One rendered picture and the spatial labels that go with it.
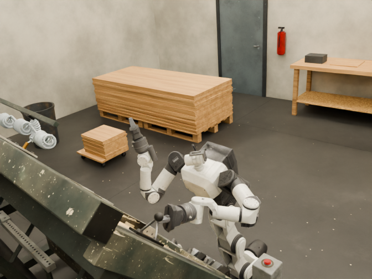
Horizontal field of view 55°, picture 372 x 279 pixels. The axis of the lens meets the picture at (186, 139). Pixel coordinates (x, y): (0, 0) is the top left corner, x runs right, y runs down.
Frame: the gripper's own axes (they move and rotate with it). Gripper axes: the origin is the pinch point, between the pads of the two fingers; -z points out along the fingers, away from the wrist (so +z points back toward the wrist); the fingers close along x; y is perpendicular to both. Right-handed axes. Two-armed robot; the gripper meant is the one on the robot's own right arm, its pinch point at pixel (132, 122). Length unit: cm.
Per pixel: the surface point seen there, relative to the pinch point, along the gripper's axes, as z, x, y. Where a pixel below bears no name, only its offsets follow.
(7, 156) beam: -19, 78, 44
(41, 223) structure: 9, 80, 43
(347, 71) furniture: 94, -281, -325
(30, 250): 47, 11, 80
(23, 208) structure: 5, 67, 51
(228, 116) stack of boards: 118, -370, -151
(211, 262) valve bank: 96, 19, -14
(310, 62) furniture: 74, -347, -305
